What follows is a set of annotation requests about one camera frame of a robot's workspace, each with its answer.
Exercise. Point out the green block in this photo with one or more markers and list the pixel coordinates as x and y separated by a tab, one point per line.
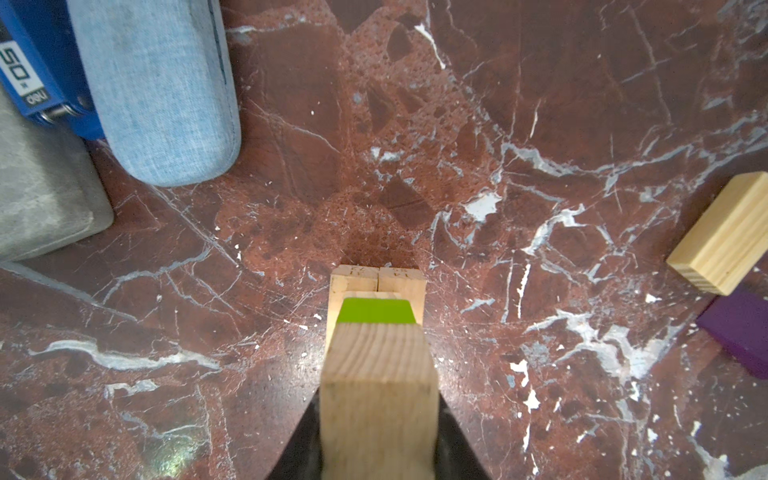
376	311

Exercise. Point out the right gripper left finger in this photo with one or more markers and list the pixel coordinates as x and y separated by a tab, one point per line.
301	458

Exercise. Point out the grey sponge block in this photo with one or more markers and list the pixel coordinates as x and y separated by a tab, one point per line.
51	194

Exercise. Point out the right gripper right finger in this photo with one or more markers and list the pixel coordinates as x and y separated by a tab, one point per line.
454	457

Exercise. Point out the grey blue oval case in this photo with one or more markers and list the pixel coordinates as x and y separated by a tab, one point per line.
161	80

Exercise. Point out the wood block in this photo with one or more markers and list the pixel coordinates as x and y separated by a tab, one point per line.
728	239
409	284
378	403
372	295
343	279

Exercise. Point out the blue black marker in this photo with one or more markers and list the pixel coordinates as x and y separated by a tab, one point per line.
41	69

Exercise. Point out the purple block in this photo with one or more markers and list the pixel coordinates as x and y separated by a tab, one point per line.
738	322

